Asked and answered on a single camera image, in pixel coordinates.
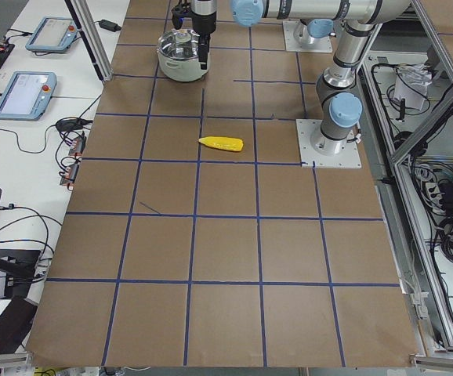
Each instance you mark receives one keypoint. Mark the lid gripper black finger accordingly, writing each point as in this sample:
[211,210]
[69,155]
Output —
[204,43]

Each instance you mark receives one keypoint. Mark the glass pot lid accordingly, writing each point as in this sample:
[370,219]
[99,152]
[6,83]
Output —
[181,45]

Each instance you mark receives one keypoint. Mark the yellow corn cob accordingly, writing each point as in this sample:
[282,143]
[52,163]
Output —
[224,143]

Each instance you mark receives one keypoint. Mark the silver robot arm with lid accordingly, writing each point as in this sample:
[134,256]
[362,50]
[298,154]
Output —
[341,110]

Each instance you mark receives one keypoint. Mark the white cooking pot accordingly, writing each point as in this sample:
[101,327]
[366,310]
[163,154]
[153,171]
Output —
[183,71]

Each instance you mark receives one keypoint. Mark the black power adapter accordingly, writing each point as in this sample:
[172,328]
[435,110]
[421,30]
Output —
[109,25]

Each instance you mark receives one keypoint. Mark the upper teach pendant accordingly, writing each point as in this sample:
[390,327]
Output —
[53,34]

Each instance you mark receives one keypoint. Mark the teach pendant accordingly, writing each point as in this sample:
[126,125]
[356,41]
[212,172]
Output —
[53,34]
[27,95]

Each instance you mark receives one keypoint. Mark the lower teach pendant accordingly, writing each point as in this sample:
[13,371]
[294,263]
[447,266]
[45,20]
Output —
[27,95]

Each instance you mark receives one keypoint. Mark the brown paper table cover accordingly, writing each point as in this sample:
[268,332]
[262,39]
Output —
[176,254]

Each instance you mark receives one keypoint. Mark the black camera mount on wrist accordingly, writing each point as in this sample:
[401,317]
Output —
[180,12]

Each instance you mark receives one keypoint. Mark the aluminium frame post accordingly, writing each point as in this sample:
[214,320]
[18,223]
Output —
[82,17]

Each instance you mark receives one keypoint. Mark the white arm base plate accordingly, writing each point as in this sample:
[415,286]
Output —
[317,151]

